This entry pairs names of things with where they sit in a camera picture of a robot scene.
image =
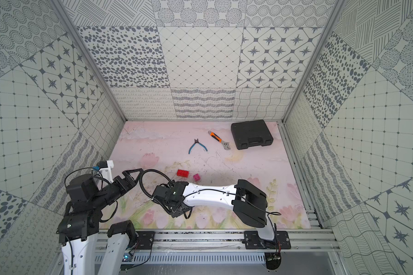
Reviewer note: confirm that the floral pink table mat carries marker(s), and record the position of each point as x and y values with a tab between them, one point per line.
161	148

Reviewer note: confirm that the black plastic tool case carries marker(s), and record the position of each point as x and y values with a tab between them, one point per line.
248	134

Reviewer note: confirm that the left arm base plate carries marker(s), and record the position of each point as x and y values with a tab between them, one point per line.
143	241

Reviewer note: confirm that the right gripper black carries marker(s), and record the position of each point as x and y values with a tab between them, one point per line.
174	213

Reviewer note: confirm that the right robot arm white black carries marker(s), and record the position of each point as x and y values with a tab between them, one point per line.
246	201

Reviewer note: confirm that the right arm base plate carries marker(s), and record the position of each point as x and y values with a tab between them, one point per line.
252	241

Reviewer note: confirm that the pink lego brick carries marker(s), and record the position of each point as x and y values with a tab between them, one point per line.
196	177

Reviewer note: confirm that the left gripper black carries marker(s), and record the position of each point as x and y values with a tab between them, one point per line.
123	182

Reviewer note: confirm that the red lego brick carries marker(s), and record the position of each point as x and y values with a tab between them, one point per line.
182	173

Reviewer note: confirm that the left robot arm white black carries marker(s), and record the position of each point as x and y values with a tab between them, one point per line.
78	231

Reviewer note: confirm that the aluminium rail frame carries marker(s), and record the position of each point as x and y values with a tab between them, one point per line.
227	240

